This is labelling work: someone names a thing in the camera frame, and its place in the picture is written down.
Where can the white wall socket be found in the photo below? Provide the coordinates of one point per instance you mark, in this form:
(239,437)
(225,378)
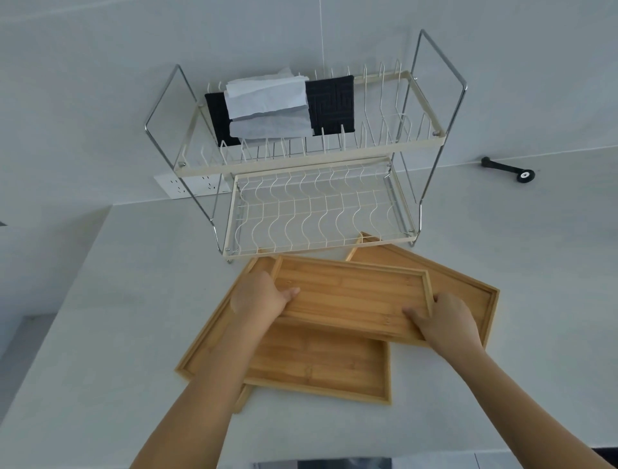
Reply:
(174,186)

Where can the person's right hand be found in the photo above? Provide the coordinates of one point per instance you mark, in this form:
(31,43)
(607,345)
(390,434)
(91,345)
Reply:
(451,328)

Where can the person's left hand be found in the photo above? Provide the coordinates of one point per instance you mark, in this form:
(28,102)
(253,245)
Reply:
(258,299)

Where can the white paper towel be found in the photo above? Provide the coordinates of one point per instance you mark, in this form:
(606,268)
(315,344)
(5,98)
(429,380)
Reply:
(265,96)

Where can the person's left forearm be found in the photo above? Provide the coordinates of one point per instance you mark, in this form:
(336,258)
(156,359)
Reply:
(203,410)

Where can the black woven mat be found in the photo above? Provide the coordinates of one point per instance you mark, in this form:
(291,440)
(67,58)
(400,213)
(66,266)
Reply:
(333,104)

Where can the person's right forearm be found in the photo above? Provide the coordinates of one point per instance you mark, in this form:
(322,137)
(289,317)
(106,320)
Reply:
(521,420)

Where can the black roller tool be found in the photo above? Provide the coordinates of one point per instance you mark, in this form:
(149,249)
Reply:
(504,167)

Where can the two-tier white dish rack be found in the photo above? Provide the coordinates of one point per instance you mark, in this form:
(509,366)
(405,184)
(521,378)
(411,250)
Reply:
(309,155)

